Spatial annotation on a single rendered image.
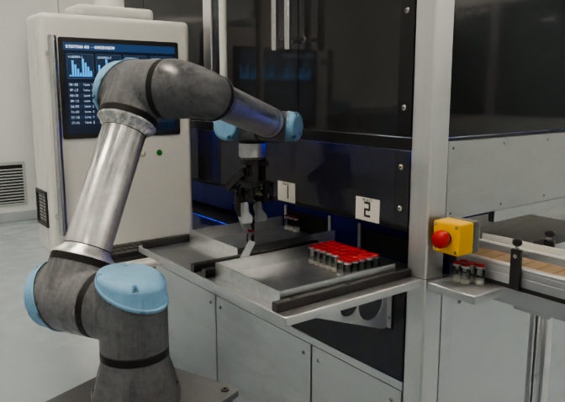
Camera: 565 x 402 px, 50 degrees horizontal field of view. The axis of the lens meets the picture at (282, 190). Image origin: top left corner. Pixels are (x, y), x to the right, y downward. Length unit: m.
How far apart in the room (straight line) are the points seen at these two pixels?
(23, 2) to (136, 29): 4.67
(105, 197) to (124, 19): 1.02
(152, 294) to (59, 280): 0.18
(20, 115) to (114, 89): 5.45
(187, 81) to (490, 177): 0.82
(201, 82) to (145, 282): 0.39
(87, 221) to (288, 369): 1.03
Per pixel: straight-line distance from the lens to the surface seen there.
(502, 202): 1.66
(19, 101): 6.64
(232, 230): 1.87
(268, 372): 2.07
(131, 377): 1.05
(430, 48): 1.41
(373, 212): 1.54
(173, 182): 2.14
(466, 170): 1.52
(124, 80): 1.20
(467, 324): 1.65
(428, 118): 1.40
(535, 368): 1.54
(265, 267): 1.53
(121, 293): 1.00
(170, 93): 1.15
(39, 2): 6.76
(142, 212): 2.11
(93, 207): 1.14
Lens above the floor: 1.32
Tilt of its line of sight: 9 degrees down
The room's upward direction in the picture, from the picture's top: straight up
